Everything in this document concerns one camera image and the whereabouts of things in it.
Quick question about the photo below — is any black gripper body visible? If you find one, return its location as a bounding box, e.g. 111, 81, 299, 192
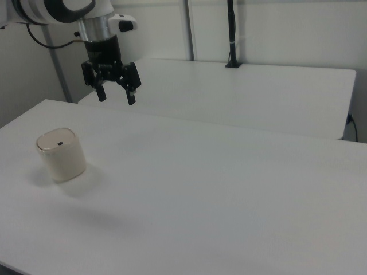
83, 34, 125, 83

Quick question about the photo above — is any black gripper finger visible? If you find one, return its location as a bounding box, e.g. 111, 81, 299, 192
81, 60, 107, 103
115, 61, 142, 107

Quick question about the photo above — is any cream lidded trash bin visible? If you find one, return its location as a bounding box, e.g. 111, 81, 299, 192
36, 127, 87, 183

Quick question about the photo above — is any white table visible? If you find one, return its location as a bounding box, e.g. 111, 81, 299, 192
77, 58, 357, 141

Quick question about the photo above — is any black table clamp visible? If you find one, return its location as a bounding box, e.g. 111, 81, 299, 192
225, 0, 244, 69

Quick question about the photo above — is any grey aluminium frame post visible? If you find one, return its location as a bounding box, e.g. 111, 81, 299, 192
182, 0, 199, 62
42, 25, 73, 103

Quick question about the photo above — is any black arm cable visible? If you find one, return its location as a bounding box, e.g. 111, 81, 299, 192
26, 23, 85, 49

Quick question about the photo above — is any black power cable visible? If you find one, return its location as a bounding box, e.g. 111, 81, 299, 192
346, 113, 359, 142

